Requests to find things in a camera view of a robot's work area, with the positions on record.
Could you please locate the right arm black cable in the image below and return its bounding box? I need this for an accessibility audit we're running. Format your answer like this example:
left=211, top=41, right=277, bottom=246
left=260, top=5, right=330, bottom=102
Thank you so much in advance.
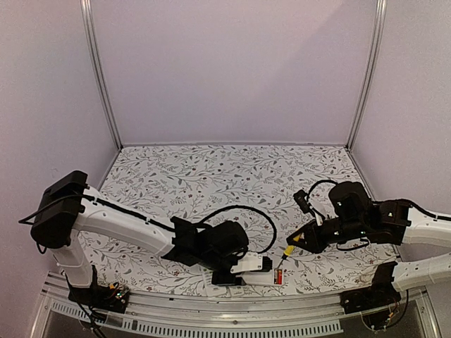
left=306, top=179, right=339, bottom=205

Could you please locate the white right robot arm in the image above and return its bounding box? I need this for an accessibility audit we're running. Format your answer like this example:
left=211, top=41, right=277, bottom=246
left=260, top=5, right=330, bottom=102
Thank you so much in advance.
left=286, top=181, right=450, bottom=307

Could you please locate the white remote with back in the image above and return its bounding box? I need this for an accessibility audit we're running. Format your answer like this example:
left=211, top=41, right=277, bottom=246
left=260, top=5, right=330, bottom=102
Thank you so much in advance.
left=240, top=268, right=285, bottom=287

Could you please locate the yellow handled screwdriver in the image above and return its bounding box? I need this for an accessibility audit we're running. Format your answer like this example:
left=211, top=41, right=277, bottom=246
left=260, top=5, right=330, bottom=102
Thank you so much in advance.
left=276, top=233, right=304, bottom=269

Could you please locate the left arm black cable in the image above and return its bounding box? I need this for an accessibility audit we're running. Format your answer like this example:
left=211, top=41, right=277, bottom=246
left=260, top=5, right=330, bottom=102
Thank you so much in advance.
left=197, top=205, right=278, bottom=254

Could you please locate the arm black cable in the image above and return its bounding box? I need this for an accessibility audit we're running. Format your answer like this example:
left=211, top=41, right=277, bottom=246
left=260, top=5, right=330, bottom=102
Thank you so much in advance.
left=197, top=205, right=278, bottom=254
left=306, top=179, right=339, bottom=205

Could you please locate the narrow white remote control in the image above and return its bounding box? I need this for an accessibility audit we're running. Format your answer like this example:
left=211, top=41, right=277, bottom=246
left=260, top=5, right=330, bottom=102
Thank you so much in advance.
left=228, top=286, right=245, bottom=298

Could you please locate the right aluminium corner post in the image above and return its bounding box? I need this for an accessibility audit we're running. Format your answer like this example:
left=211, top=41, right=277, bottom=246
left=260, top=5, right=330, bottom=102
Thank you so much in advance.
left=346, top=0, right=387, bottom=152

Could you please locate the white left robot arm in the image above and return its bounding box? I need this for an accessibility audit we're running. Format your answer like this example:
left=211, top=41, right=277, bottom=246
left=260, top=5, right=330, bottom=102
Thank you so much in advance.
left=19, top=170, right=261, bottom=306

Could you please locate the aluminium front rail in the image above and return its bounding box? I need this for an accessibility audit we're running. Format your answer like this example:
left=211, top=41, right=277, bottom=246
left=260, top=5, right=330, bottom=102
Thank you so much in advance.
left=30, top=273, right=445, bottom=337

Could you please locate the white remote with green buttons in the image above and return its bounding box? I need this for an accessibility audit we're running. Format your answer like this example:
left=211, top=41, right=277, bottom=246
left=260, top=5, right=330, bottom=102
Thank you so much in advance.
left=202, top=271, right=227, bottom=298

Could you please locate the floral patterned table mat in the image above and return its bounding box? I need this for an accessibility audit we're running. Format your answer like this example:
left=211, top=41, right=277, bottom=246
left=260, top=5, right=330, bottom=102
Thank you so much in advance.
left=80, top=145, right=397, bottom=297

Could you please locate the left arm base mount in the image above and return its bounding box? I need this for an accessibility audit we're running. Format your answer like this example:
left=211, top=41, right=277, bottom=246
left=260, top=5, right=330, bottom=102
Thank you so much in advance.
left=68, top=282, right=130, bottom=314

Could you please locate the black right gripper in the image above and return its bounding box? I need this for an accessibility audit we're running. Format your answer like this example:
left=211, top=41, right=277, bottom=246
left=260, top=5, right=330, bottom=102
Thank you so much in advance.
left=287, top=217, right=366, bottom=254

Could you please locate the left aluminium corner post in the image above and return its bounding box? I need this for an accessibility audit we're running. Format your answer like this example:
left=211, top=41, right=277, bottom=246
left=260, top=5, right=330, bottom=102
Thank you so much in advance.
left=80, top=0, right=123, bottom=151

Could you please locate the aluminium corner post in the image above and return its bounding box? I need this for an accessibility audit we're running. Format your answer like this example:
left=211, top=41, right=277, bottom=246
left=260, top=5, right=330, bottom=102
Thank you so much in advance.
left=346, top=0, right=387, bottom=152
left=80, top=0, right=123, bottom=151

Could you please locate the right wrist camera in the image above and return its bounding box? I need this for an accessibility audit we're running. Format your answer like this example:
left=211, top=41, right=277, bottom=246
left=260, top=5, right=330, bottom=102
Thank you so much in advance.
left=293, top=189, right=327, bottom=226

